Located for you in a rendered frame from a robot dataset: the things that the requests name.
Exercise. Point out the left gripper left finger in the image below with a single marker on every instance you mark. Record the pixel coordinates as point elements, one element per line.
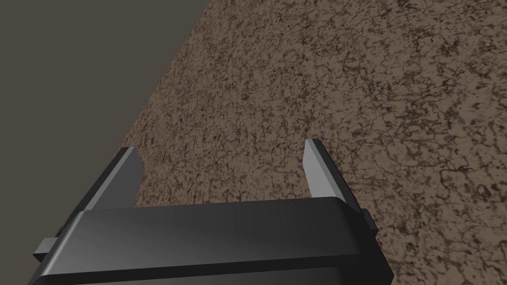
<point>115,183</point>

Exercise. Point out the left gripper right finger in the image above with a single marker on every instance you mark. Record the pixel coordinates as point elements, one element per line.
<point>324,174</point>

